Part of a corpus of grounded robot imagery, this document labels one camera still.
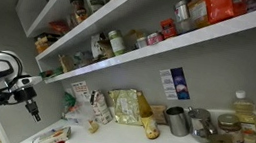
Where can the white flat food box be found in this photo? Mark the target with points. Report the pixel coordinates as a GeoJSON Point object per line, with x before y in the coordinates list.
{"type": "Point", "coordinates": [53, 135]}

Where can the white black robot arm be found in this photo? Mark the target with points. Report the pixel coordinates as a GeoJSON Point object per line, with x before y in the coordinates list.
{"type": "Point", "coordinates": [16, 83]}

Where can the steel teapot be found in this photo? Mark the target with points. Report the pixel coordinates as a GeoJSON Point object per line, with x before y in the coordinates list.
{"type": "Point", "coordinates": [201, 126]}

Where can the green white canister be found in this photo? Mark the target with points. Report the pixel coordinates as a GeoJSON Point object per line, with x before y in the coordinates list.
{"type": "Point", "coordinates": [117, 42]}

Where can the yellow foil bag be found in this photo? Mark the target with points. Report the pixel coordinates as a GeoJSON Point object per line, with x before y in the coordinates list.
{"type": "Point", "coordinates": [126, 106]}

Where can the white wall shelf unit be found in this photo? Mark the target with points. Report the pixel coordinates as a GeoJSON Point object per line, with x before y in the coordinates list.
{"type": "Point", "coordinates": [123, 15]}

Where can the blue white wall card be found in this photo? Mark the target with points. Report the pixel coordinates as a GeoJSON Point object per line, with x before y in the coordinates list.
{"type": "Point", "coordinates": [174, 84]}

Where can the cooking oil bottle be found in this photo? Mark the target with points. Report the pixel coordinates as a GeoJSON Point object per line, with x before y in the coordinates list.
{"type": "Point", "coordinates": [245, 110]}

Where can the white red carton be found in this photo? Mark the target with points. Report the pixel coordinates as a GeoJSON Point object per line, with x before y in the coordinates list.
{"type": "Point", "coordinates": [100, 108]}

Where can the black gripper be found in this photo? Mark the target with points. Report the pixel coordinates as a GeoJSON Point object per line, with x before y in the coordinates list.
{"type": "Point", "coordinates": [26, 95]}

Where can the pink round tin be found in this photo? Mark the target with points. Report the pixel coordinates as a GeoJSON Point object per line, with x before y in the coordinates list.
{"type": "Point", "coordinates": [154, 38]}

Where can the brown wooden block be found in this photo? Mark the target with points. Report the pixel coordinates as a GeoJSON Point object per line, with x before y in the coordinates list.
{"type": "Point", "coordinates": [158, 112]}

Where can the red small box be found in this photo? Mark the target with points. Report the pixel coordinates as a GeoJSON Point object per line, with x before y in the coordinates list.
{"type": "Point", "coordinates": [168, 28]}

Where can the silver tin can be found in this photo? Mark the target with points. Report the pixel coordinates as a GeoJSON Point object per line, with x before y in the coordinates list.
{"type": "Point", "coordinates": [181, 10]}

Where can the dark lid jar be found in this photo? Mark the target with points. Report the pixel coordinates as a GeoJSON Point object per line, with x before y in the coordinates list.
{"type": "Point", "coordinates": [80, 12]}

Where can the orange snack bag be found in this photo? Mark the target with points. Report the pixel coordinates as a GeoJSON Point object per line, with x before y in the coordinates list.
{"type": "Point", "coordinates": [219, 10]}

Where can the steel cup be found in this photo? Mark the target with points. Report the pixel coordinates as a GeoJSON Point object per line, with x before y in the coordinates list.
{"type": "Point", "coordinates": [177, 121]}

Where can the glass jar gold lid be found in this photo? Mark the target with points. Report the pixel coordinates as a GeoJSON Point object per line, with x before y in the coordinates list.
{"type": "Point", "coordinates": [229, 124]}

